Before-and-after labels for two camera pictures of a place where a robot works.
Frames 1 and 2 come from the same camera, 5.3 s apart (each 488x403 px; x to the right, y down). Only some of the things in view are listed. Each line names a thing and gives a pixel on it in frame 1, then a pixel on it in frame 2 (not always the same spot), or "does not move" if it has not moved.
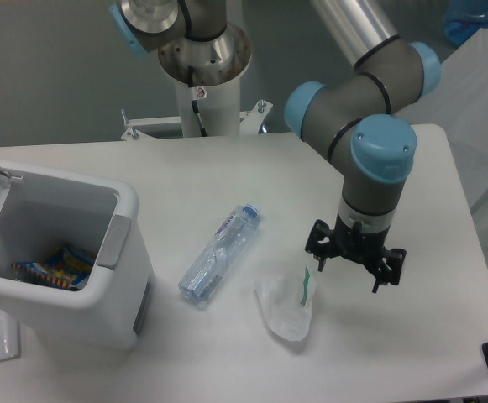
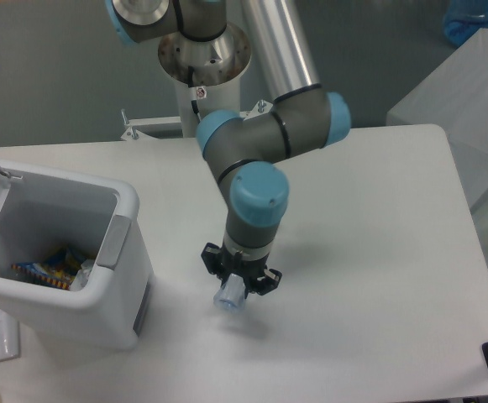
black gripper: x=366 y=248 → x=225 y=261
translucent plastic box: x=473 y=105 does not move
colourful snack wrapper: x=68 y=267 does not move
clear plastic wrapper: x=285 y=301 → x=82 y=275
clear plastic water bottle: x=197 y=283 → x=231 y=296
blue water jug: x=464 y=18 does not move
